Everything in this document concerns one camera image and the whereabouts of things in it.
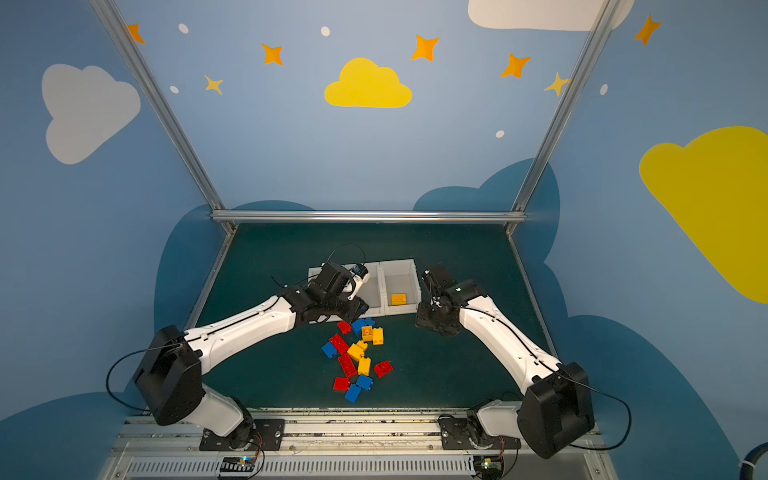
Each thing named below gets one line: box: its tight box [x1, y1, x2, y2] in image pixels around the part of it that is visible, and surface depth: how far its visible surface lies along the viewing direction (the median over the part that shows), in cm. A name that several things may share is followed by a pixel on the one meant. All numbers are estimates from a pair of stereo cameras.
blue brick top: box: [351, 317, 375, 335], surface depth 92 cm
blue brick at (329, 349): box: [321, 341, 337, 358], surface depth 90 cm
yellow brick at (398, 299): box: [391, 294, 407, 305], surface depth 100 cm
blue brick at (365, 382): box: [356, 375, 374, 391], surface depth 84 cm
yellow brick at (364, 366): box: [358, 357, 371, 376], surface depth 86 cm
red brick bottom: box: [333, 377, 349, 392], surface depth 84 cm
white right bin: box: [380, 258, 422, 315], surface depth 101 cm
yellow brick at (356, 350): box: [347, 340, 368, 361], surface depth 88 cm
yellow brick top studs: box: [361, 326, 373, 342], surface depth 91 cm
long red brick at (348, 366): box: [338, 353, 357, 380], surface depth 86 cm
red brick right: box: [374, 360, 394, 378], surface depth 87 cm
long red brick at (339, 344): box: [329, 333, 349, 355], surface depth 90 cm
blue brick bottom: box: [345, 384, 361, 404], surface depth 82 cm
